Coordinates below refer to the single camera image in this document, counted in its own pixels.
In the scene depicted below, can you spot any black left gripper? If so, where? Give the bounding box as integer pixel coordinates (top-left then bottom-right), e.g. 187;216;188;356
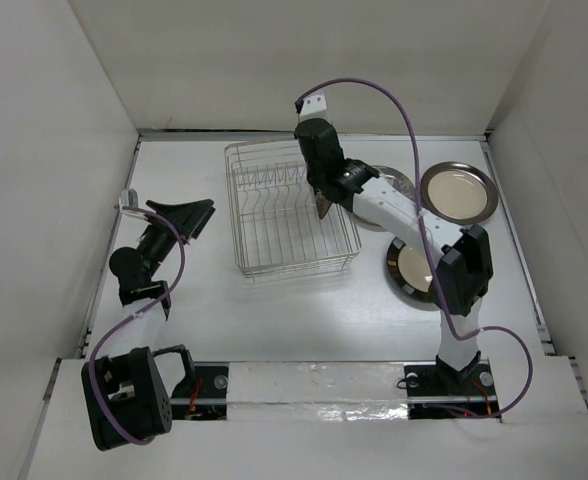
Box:
137;200;213;279

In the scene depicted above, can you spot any black floral square plate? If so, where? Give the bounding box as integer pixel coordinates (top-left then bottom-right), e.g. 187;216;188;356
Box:
313;187;334;220

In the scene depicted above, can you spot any grey deer round plate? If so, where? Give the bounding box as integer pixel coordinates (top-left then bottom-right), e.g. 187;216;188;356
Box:
365;166;416;216

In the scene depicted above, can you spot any brown rim cream plate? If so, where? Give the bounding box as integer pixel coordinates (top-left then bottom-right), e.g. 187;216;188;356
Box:
420;162;498;225

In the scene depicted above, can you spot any black striped rim plate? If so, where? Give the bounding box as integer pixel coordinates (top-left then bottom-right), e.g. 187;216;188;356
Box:
385;238;435;304

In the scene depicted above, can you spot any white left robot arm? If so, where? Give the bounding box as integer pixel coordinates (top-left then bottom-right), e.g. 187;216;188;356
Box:
81;192;215;451

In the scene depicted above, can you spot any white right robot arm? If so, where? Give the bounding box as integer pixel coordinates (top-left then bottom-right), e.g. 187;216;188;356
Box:
294;118;493;393

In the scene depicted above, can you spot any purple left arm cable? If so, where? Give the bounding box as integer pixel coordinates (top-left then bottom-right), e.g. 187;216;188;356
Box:
87;202;188;446

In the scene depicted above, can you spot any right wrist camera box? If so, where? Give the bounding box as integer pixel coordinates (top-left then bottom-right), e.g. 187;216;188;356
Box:
295;89;330;122

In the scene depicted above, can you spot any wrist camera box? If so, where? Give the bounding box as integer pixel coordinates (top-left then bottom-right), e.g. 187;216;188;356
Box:
117;189;140;214
295;89;330;122

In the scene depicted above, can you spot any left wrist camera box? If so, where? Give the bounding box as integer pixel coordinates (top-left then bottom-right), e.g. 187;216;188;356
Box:
117;189;140;214

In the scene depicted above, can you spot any wire dish rack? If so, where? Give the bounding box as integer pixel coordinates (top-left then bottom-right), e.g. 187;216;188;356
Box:
224;140;361;278

